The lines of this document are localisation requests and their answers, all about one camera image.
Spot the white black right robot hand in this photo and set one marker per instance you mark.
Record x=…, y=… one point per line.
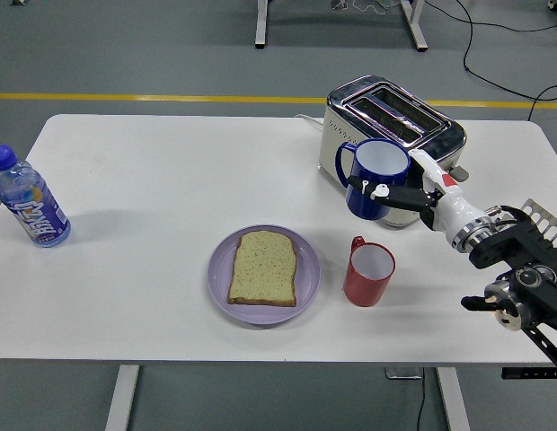
x=453, y=206

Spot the blue enamel cup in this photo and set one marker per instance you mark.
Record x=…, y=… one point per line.
x=382, y=157

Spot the red enamel cup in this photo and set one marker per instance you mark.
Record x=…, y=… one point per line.
x=364, y=289

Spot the white background desk leg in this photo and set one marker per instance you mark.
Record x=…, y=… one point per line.
x=260, y=27
x=415, y=27

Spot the slice of toast bread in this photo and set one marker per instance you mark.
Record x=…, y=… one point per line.
x=262, y=269

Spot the silver metal toast rack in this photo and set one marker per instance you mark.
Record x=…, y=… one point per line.
x=531, y=206

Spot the cream and chrome toaster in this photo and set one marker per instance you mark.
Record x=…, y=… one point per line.
x=328, y=143

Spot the purple round plate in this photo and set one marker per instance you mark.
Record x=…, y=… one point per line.
x=307, y=269

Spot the black table control panel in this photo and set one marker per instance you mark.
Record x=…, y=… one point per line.
x=525, y=373

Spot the white table leg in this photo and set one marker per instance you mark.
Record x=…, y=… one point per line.
x=121, y=399
x=453, y=404

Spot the white caster foot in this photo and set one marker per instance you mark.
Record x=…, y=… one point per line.
x=554, y=3

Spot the plastic bottle with blue label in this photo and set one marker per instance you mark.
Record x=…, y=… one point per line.
x=36, y=215

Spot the grey under-table bracket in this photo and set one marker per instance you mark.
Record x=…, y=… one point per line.
x=402, y=373

